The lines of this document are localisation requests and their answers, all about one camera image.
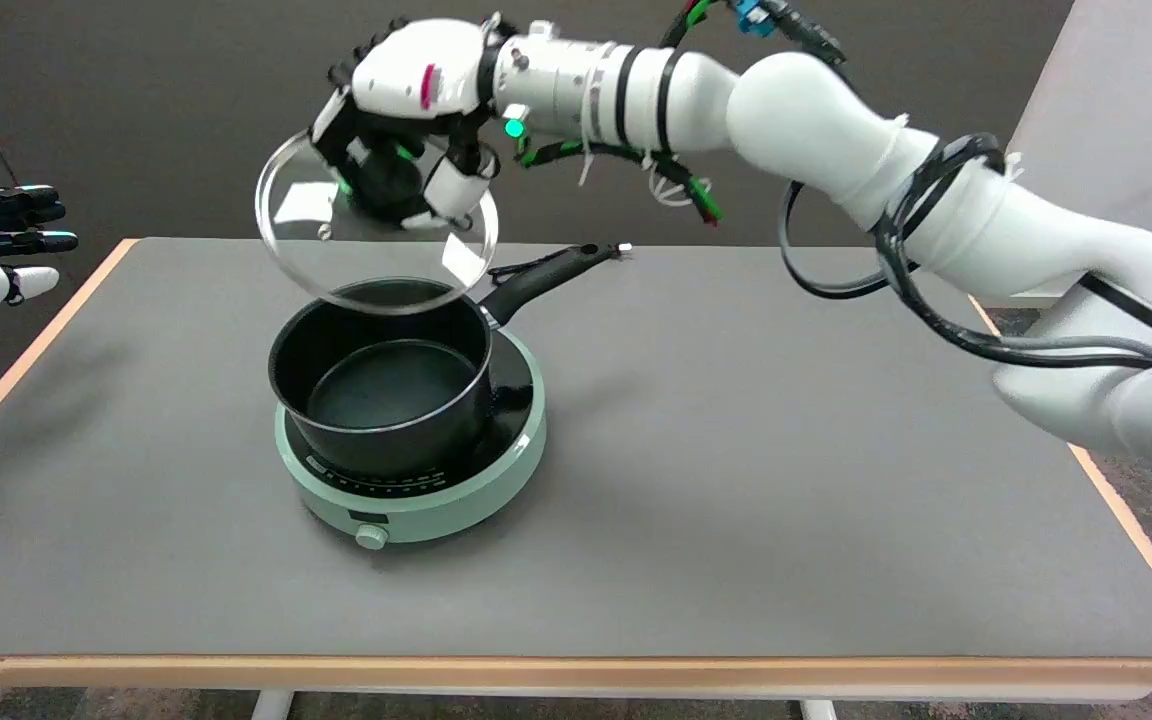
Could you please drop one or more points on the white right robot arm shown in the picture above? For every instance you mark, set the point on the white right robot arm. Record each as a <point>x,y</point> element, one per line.
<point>836,130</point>

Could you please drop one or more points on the grey table mat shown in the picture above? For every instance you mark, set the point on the grey table mat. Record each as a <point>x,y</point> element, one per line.
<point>736,450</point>

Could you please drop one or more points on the white partition panel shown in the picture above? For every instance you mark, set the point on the white partition panel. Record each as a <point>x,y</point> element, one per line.
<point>1116,120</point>

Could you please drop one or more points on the mint green induction cooker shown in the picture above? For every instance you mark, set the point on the mint green induction cooker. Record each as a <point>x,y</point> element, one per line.
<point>496,450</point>

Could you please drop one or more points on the glass pot lid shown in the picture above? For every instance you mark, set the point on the glass pot lid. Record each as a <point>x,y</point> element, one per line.
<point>376,255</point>

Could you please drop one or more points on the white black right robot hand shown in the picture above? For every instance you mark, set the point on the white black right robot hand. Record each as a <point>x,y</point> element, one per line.
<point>406,75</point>

